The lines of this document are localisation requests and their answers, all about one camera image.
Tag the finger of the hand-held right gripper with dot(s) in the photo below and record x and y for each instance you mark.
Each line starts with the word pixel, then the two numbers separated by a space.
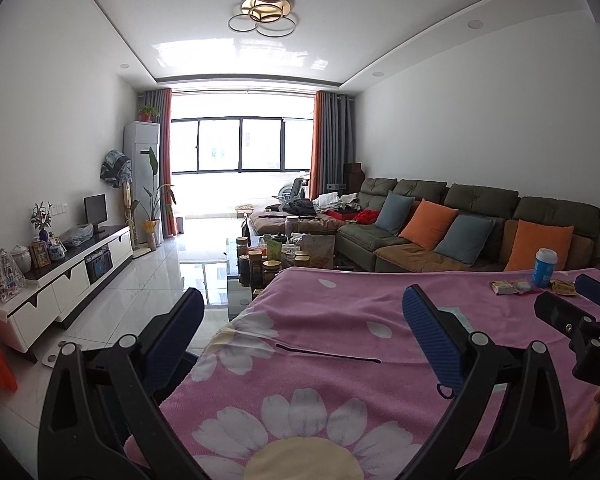
pixel 560 310
pixel 592 287

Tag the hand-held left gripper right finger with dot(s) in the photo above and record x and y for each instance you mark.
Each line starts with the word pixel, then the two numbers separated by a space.
pixel 430 335

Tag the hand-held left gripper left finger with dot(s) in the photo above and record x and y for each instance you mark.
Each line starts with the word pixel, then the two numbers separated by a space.
pixel 177 332

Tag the flat gold snack packet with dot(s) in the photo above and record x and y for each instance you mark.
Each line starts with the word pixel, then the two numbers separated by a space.
pixel 564 287

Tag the blue and white lidded cup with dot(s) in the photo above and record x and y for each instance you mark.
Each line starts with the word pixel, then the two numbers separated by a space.
pixel 545 270

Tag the brown snack packet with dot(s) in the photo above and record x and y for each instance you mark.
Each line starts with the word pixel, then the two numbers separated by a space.
pixel 503 287

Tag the orange cushion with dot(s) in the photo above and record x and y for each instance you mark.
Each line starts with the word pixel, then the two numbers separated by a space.
pixel 427 225
pixel 539 246

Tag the dark glass coffee table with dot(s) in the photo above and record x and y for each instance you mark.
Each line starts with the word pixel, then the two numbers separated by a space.
pixel 237 292

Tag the pink floral blanket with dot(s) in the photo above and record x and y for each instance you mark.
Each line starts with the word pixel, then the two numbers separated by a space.
pixel 340 320

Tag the blue cushion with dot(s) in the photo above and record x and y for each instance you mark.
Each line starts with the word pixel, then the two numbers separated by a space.
pixel 394 212
pixel 464 240

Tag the group of glass jars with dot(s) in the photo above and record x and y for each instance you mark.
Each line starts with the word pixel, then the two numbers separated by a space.
pixel 270 272

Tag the white and black TV cabinet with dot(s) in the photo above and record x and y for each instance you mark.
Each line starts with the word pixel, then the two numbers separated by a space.
pixel 70 280

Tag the green packet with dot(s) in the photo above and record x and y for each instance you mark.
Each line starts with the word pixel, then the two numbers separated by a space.
pixel 274 250

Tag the red cloth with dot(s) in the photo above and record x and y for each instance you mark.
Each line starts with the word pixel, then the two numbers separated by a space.
pixel 366 216

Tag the large-leaf potted plant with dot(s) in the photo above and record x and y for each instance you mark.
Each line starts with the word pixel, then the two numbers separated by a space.
pixel 152 200

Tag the green sofa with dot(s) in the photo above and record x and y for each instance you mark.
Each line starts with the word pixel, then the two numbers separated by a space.
pixel 480 197

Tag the grey plastic bag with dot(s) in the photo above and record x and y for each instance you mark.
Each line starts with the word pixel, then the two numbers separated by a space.
pixel 77 236

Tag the brown snack bag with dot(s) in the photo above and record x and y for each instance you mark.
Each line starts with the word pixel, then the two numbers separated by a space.
pixel 317 252

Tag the small blue-white jar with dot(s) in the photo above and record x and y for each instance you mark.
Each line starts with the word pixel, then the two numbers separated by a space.
pixel 56 251

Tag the small black monitor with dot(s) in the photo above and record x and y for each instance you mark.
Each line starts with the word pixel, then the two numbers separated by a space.
pixel 95 209

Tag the pile of white clothes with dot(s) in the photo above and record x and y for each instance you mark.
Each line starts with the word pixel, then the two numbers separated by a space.
pixel 336 201

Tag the white ceramic jar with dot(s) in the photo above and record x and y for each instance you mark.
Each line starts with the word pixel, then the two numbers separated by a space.
pixel 21 259

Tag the grey and orange curtain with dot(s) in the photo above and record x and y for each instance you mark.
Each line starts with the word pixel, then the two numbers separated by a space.
pixel 165 160
pixel 330 145

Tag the dark wooden cabinet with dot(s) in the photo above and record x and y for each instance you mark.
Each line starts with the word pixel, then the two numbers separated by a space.
pixel 353 177

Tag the covered standing fan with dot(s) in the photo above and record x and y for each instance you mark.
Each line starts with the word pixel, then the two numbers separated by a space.
pixel 115 167

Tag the small plant in vase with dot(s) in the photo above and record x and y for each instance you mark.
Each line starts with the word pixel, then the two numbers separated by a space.
pixel 41 217

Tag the clear plastic bag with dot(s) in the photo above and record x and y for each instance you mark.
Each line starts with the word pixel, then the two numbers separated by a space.
pixel 7 277

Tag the grey chair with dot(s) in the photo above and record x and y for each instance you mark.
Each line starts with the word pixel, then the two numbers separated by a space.
pixel 294 189

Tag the white standing air conditioner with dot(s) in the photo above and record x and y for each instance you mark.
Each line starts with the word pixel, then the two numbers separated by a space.
pixel 141 150

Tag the black-framed window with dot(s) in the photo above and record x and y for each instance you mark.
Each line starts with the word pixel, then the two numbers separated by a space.
pixel 220 145

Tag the small green potted plant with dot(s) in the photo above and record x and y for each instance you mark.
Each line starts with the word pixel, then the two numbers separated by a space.
pixel 149 112

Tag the picture frame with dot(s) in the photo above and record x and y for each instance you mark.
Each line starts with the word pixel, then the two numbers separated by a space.
pixel 40 254

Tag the white wall socket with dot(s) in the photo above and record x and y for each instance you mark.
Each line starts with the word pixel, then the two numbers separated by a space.
pixel 58 209

